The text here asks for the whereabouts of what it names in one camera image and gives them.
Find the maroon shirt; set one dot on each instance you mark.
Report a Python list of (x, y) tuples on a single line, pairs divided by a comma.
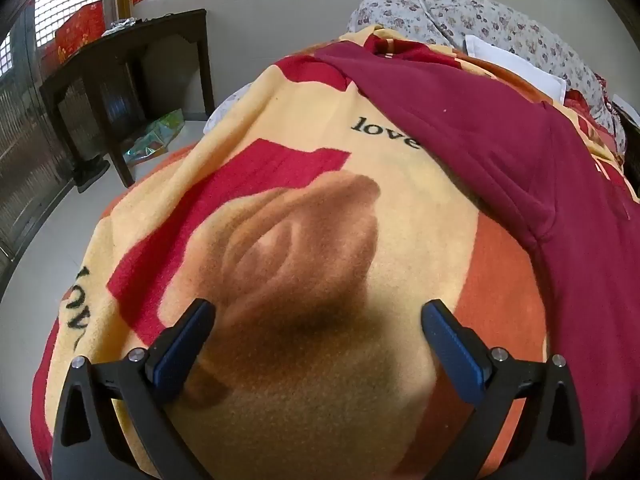
[(500, 150)]

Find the white pillow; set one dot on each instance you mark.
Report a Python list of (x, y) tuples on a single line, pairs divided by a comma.
[(500, 57)]

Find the dark shoe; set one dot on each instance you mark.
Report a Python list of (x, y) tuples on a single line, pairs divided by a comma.
[(90, 175)]

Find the crumpled plastic bag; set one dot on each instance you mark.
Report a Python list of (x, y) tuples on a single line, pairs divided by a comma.
[(120, 25)]

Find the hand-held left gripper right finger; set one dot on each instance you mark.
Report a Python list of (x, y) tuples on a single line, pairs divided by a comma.
[(455, 355)]

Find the dark wooden table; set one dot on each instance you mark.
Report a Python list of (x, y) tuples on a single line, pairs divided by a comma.
[(125, 45)]

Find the yellow red printed blanket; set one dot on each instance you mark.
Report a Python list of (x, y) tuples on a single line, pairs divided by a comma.
[(300, 160)]

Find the iridescent bag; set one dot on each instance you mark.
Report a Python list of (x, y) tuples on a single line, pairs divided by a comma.
[(157, 135)]

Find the red ruffled pillow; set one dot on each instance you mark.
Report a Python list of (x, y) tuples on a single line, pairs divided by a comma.
[(580, 97)]

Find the floral quilt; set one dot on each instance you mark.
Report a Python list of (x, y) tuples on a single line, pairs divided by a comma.
[(500, 15)]

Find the white bed sheet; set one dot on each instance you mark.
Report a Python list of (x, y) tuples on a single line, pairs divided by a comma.
[(222, 110)]

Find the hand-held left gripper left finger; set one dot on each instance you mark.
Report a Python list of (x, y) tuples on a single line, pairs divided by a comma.
[(180, 355)]

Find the red gift box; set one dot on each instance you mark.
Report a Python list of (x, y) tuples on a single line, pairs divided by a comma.
[(80, 32)]

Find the dark wooden furniture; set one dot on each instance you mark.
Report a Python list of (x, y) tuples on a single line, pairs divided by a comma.
[(631, 135)]

